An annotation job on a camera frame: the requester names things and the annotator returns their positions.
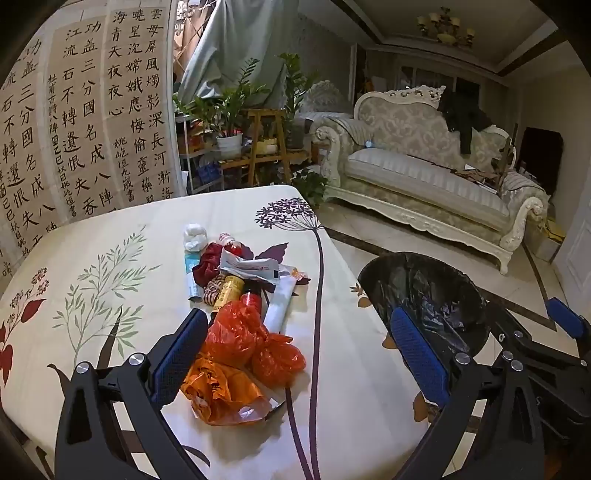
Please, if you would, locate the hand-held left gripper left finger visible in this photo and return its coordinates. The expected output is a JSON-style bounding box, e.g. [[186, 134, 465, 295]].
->
[[53, 307, 214, 480]]

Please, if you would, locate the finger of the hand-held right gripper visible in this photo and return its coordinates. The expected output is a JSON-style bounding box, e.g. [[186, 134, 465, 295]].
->
[[484, 308, 591, 385], [546, 297, 591, 357]]

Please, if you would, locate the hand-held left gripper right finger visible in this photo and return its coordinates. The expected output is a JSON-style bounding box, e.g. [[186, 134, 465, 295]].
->
[[392, 306, 546, 480]]

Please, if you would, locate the red-orange plastic bag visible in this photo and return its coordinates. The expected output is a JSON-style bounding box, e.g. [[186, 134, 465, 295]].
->
[[210, 300, 307, 387]]

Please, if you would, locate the trash bin with black bag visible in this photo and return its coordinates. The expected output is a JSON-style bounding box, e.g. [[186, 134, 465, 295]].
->
[[358, 251, 491, 361]]

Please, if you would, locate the patterned brown white wrapper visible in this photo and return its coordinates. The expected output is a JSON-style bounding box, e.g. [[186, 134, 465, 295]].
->
[[203, 277, 227, 306]]

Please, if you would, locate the yellow label bottle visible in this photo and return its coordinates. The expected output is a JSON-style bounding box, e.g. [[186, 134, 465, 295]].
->
[[213, 275, 245, 313]]

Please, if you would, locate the teal and white tube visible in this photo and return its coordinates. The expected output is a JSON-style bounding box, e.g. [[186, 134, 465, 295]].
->
[[183, 251, 205, 302]]

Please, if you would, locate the red label glass bottle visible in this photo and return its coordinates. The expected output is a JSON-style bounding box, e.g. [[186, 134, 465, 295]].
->
[[242, 290, 265, 320]]

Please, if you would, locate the white paper tube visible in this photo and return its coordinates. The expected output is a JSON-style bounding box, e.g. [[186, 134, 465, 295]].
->
[[263, 276, 297, 334]]

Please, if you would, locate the white tissue wad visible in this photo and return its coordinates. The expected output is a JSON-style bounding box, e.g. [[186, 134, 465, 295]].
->
[[183, 223, 208, 253]]

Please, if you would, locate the small white plastic bottle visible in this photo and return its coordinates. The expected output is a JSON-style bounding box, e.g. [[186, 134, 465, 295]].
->
[[219, 233, 244, 256]]

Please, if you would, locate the white door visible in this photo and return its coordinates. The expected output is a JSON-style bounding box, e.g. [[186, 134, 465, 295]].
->
[[553, 215, 591, 326]]

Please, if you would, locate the cardboard box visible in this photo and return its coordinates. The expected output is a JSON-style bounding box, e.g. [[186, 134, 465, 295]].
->
[[536, 217, 567, 262]]

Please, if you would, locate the floral tablecloth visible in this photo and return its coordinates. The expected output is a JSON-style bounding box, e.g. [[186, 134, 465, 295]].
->
[[0, 184, 462, 480]]

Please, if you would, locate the dark rectangular panel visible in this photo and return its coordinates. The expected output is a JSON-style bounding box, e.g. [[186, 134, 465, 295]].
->
[[521, 126, 565, 195]]

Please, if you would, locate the clutter of papers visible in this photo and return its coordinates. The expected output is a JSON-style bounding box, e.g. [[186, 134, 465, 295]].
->
[[451, 162, 509, 191]]

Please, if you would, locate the ornate cream sofa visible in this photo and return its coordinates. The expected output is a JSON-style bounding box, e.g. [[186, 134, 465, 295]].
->
[[308, 85, 551, 276]]

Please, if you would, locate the small green floor plant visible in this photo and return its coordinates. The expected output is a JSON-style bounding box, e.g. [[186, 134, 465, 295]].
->
[[290, 168, 329, 208]]

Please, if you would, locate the white metal rack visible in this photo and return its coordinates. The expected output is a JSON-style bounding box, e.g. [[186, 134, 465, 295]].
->
[[175, 113, 219, 195]]

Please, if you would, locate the white flower pot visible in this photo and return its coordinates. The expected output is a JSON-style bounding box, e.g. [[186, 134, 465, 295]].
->
[[215, 134, 243, 158]]

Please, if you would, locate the black jacket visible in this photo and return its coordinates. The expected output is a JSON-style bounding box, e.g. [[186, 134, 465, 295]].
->
[[436, 88, 496, 156]]

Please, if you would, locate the wooden plant stand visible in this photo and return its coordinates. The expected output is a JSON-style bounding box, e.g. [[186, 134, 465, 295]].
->
[[216, 108, 315, 191]]

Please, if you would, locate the leafy plant in white pot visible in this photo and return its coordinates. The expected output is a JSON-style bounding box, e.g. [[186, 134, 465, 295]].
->
[[173, 58, 272, 139]]

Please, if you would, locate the ornate white armchair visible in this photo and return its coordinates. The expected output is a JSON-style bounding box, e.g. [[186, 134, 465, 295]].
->
[[295, 80, 357, 126]]

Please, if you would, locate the tall green plant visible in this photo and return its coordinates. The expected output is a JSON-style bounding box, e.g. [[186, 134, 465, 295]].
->
[[276, 52, 320, 139]]

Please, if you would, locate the ceiling chandelier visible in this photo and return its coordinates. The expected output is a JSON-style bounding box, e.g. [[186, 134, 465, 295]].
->
[[416, 6, 476, 48]]

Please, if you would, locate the grey-green curtain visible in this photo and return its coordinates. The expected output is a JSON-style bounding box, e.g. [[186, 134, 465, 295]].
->
[[178, 0, 302, 110]]

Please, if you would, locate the calligraphy wall hanging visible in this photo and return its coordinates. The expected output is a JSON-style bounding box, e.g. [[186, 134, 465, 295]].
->
[[0, 0, 180, 289]]

